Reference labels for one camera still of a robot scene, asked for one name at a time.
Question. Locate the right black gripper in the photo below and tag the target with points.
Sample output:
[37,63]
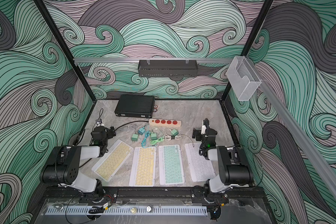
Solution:
[198,133]

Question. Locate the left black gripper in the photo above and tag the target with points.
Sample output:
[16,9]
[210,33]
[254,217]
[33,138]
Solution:
[110,135]

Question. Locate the white wireless keyboard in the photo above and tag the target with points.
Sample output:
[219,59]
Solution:
[200,169]

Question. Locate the yellow wireless keyboard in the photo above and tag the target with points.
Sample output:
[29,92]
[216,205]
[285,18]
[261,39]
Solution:
[143,167]
[109,164]

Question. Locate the light green charger plug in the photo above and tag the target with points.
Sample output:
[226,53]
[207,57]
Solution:
[135,137]

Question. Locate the teal charger plug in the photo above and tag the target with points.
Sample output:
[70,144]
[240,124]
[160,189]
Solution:
[141,131]

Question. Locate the green wireless keyboard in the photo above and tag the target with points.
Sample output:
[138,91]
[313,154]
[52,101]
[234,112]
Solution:
[170,165]

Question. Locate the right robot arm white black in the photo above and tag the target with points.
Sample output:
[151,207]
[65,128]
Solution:
[232,172]

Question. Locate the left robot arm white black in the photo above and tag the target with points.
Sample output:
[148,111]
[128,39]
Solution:
[62,167]

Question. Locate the black computer box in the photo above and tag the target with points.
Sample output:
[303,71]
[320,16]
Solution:
[137,106]

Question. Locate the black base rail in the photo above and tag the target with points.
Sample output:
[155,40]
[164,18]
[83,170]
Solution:
[122,194]

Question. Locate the clear acrylic wall holder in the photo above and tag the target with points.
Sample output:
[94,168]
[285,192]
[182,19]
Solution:
[243,77]

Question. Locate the black wall shelf tray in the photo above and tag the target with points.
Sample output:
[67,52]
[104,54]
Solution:
[168,68]

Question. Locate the white slotted cable duct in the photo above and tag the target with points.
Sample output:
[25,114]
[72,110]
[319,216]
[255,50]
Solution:
[132,210]

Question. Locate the aluminium wall rail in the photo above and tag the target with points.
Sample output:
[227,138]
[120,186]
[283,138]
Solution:
[137,59]

